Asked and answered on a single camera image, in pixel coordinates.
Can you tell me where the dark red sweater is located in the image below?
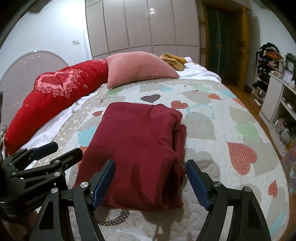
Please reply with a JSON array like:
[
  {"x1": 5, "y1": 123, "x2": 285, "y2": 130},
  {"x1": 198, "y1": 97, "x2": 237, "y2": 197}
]
[{"x1": 76, "y1": 102, "x2": 186, "y2": 211}]

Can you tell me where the cluttered clothes rack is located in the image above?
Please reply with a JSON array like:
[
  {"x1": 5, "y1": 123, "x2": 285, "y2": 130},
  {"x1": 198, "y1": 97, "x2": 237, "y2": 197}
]
[{"x1": 251, "y1": 42, "x2": 283, "y2": 107}]

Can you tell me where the red floral quilt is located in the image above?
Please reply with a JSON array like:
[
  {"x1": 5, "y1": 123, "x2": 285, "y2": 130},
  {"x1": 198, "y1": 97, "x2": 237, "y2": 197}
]
[{"x1": 4, "y1": 59, "x2": 108, "y2": 155}]

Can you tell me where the round grey headboard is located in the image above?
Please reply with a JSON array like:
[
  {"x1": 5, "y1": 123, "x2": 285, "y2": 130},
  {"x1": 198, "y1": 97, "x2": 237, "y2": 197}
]
[{"x1": 1, "y1": 50, "x2": 68, "y2": 126}]

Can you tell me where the heart patterned bedspread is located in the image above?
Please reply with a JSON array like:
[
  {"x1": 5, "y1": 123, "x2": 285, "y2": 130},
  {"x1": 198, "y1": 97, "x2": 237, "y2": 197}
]
[{"x1": 37, "y1": 79, "x2": 290, "y2": 240}]

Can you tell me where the white shelf unit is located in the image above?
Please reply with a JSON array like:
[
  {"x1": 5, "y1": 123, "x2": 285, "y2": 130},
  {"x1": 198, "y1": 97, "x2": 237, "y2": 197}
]
[{"x1": 259, "y1": 74, "x2": 295, "y2": 156}]

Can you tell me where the small white alarm clock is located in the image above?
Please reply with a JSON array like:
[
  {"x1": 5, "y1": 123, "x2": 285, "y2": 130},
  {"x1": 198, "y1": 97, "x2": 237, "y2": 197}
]
[{"x1": 282, "y1": 70, "x2": 293, "y2": 83}]

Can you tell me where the yellow folded garment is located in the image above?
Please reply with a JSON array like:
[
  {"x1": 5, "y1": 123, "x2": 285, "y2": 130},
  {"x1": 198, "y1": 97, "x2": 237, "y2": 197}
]
[{"x1": 159, "y1": 54, "x2": 187, "y2": 71}]

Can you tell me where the dark mantel clock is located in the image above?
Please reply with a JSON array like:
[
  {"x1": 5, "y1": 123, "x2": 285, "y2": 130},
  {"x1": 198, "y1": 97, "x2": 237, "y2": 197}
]
[{"x1": 285, "y1": 53, "x2": 296, "y2": 79}]

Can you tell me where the wooden door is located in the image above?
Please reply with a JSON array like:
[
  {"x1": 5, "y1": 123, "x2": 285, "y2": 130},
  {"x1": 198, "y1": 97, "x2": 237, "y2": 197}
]
[{"x1": 203, "y1": 1, "x2": 250, "y2": 91}]

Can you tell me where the white wardrobe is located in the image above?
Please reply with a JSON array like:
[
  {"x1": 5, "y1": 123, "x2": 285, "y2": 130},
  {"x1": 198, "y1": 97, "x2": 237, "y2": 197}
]
[{"x1": 85, "y1": 0, "x2": 206, "y2": 66}]

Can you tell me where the pink corduroy pillow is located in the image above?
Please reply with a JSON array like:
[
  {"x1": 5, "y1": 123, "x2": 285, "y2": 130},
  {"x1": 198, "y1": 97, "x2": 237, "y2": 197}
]
[{"x1": 105, "y1": 51, "x2": 179, "y2": 88}]

